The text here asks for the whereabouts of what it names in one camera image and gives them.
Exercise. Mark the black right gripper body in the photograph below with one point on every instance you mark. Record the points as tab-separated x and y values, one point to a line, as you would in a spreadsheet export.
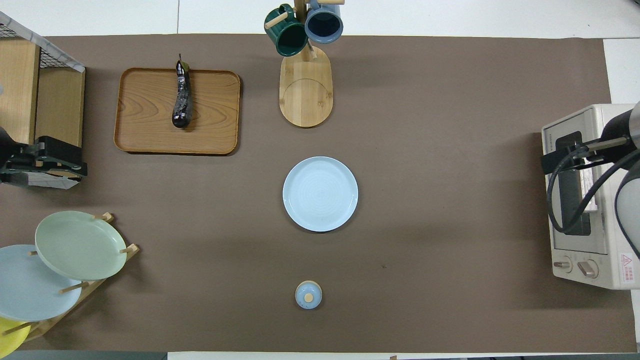
590	155

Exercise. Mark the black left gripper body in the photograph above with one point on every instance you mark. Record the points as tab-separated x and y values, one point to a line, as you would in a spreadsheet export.
30	165

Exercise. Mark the dark purple eggplant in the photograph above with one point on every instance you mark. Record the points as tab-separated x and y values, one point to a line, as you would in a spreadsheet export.
182	100

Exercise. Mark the beige toaster oven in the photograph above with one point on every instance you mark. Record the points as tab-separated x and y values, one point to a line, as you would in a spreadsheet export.
615	270

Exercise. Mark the pale green plate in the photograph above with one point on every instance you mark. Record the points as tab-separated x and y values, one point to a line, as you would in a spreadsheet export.
80	245

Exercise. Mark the wooden serving tray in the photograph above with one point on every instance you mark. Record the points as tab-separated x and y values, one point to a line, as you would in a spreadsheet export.
150	125

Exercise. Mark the wooden plate rack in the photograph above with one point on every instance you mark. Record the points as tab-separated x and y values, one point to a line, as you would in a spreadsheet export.
95	286

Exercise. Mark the light blue racked plate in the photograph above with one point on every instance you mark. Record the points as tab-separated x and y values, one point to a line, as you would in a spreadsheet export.
30	290

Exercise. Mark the brown table mat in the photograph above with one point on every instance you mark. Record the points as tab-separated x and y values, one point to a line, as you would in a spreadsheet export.
425	150

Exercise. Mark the yellow plate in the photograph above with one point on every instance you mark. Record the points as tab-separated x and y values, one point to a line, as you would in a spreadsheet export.
12	340

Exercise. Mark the wooden mug tree stand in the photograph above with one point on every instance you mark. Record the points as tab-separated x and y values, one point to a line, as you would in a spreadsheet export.
305	100

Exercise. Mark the dark green mug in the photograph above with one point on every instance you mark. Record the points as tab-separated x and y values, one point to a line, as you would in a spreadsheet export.
287	37

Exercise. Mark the small blue lid wooden knob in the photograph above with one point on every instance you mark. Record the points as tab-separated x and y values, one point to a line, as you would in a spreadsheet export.
308	295

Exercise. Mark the blue mug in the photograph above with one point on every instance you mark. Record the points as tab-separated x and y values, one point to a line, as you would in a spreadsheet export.
324	25

